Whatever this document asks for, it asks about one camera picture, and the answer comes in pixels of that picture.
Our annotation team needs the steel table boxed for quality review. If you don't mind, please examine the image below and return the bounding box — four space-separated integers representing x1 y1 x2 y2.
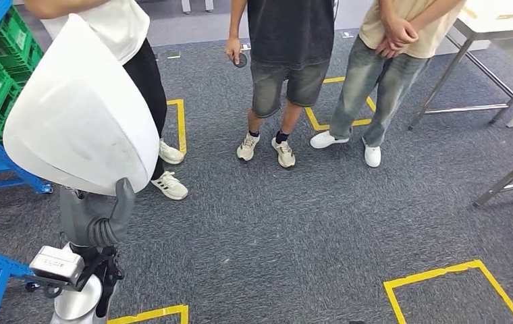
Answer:
407 0 513 132

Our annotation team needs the black camera cable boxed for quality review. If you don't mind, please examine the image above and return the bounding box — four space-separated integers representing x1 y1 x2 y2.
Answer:
41 243 126 319

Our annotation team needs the person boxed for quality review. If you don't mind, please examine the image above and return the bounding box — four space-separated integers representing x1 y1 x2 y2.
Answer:
309 0 468 169
225 0 335 169
24 0 190 202

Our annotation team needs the white plastic part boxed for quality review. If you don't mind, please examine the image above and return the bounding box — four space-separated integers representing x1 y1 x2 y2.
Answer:
3 13 161 196

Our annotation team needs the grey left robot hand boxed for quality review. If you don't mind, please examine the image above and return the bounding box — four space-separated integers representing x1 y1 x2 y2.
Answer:
58 177 137 248

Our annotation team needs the yellow floor tape marking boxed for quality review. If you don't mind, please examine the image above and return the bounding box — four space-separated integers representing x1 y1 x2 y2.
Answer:
304 76 377 132
106 304 190 324
383 259 513 324

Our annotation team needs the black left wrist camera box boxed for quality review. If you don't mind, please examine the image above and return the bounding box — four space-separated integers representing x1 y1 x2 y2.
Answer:
24 244 88 294

